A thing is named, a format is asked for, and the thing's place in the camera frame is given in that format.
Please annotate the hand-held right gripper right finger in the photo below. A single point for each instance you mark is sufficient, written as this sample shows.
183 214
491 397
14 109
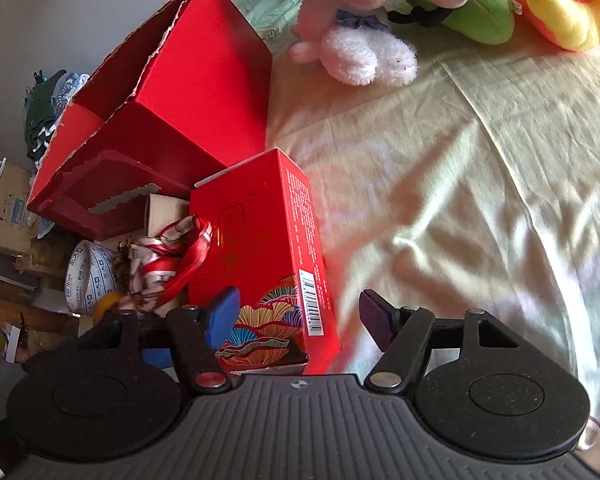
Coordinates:
375 320

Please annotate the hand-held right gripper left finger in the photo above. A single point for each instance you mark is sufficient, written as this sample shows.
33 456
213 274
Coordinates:
222 317

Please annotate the red patterned gift box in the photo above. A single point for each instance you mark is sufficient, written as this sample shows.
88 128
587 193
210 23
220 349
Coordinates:
270 240

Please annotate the small orange gourd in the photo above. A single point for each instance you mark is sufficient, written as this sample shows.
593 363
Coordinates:
105 305

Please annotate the white printed tape roll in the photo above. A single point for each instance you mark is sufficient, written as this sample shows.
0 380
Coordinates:
87 280

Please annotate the large red cardboard box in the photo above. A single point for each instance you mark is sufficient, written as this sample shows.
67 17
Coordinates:
205 85

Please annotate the brown cardboard carton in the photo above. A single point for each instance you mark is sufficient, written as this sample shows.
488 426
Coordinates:
10 205

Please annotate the pink plush rabbit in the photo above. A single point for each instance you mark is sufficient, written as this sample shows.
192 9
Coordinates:
360 55

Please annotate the pile of clothes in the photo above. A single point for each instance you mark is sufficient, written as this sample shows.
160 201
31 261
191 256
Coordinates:
42 120

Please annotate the light green bed sheet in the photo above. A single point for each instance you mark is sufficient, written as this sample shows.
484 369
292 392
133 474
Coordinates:
265 15

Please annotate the green plush toy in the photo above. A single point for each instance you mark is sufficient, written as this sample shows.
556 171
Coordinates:
485 15

